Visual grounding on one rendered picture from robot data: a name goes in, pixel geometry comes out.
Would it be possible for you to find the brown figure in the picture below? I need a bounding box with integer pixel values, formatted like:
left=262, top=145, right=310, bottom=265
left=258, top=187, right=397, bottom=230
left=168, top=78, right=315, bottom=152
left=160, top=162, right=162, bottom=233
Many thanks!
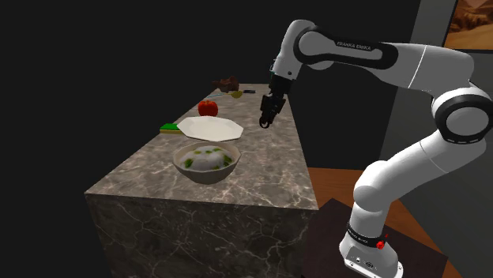
left=212, top=75, right=240, bottom=93

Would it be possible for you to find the white plate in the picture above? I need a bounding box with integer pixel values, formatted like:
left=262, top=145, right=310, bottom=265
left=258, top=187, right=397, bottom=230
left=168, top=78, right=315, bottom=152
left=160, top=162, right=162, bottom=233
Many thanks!
left=176, top=116, right=245, bottom=143

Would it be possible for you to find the beige bowl with green specks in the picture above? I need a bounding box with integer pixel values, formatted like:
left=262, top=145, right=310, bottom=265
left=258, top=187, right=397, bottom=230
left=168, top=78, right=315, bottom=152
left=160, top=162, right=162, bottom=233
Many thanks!
left=172, top=141, right=243, bottom=186

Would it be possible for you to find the green and yellow sponge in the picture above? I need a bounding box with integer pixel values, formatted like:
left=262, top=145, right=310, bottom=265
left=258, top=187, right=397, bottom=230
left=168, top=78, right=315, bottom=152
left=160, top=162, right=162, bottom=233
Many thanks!
left=160, top=122, right=186, bottom=136

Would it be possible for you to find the marble counter block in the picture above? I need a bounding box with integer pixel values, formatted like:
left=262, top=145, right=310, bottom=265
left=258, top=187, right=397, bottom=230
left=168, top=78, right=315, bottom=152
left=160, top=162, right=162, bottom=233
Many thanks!
left=84, top=83, right=320, bottom=278

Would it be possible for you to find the dark robot stand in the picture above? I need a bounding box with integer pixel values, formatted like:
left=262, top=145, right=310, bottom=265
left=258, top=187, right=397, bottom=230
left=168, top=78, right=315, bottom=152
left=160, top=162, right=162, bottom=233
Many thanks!
left=301, top=197, right=450, bottom=278

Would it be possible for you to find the yellow spoon with teal handle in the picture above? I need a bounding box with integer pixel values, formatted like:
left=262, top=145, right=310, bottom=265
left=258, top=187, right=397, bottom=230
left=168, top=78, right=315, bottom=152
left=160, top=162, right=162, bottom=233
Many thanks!
left=209, top=89, right=244, bottom=100

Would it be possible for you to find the desert wall picture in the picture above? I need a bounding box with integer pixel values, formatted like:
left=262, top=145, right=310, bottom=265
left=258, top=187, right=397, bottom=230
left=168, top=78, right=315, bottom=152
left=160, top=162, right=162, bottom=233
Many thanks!
left=441, top=0, right=493, bottom=53

